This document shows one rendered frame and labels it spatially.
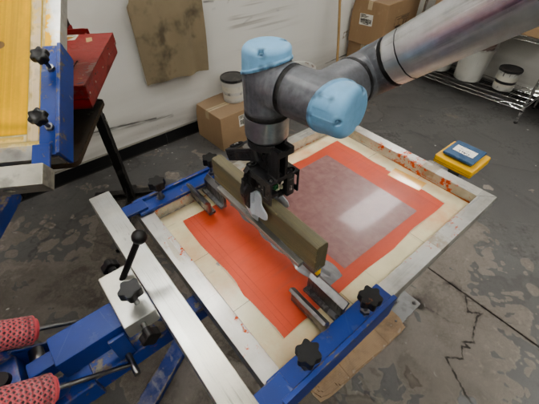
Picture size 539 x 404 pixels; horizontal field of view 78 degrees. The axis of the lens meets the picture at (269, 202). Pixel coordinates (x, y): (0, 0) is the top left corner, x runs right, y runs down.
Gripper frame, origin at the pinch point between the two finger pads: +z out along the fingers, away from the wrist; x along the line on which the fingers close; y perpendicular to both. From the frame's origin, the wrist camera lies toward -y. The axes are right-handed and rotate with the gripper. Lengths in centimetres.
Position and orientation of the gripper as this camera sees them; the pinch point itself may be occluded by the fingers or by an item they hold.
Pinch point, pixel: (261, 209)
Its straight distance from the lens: 72.6
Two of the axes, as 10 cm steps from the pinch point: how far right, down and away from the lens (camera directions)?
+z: 0.1, 7.2, 6.9
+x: 7.7, -4.4, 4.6
